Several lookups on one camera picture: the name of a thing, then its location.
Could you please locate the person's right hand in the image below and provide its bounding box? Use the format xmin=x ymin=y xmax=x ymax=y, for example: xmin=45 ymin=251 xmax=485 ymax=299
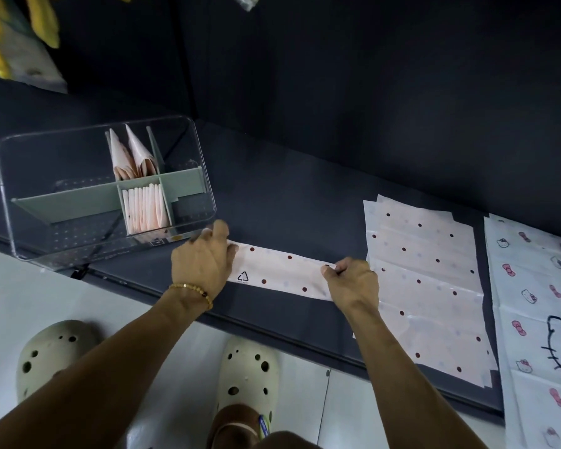
xmin=321 ymin=256 xmax=380 ymax=319

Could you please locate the person's left hand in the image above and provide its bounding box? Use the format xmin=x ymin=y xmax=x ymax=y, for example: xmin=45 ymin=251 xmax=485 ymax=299
xmin=170 ymin=219 xmax=240 ymax=308

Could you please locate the stack of polka dot bags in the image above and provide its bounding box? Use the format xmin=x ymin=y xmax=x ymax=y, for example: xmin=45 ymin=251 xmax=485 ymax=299
xmin=353 ymin=195 xmax=499 ymax=389

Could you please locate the pink bags row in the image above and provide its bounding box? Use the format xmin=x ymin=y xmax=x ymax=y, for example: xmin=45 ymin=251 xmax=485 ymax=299
xmin=158 ymin=183 xmax=173 ymax=228

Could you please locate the clear plastic organizer box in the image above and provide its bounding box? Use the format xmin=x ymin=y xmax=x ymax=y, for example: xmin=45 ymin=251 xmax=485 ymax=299
xmin=0 ymin=115 xmax=218 ymax=269

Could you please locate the person's right forearm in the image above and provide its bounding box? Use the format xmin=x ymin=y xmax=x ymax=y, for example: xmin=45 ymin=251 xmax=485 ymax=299
xmin=348 ymin=303 xmax=489 ymax=449

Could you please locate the person's left forearm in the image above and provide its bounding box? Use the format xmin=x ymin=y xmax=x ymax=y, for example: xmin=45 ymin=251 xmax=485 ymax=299
xmin=0 ymin=289 xmax=211 ymax=449

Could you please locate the person's right leg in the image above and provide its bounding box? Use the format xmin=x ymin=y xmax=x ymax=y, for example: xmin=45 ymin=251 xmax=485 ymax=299
xmin=208 ymin=404 xmax=319 ymax=449

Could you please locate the cream right clog shoe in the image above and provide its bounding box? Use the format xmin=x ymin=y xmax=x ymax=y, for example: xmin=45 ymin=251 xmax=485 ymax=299
xmin=208 ymin=335 xmax=280 ymax=449

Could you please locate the cream clog shoe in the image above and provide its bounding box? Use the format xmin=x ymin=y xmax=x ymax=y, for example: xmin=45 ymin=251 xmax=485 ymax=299
xmin=208 ymin=335 xmax=280 ymax=449
xmin=16 ymin=320 xmax=102 ymax=405

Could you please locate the dark blue sofa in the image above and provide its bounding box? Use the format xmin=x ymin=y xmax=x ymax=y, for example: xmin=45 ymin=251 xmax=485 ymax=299
xmin=0 ymin=0 xmax=561 ymax=426

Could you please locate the cream left clog shoe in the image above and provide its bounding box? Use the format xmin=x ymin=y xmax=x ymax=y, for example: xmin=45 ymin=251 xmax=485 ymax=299
xmin=16 ymin=320 xmax=102 ymax=405

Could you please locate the brown bead bracelet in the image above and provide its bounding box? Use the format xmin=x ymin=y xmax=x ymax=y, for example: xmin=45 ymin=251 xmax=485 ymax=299
xmin=168 ymin=283 xmax=214 ymax=311

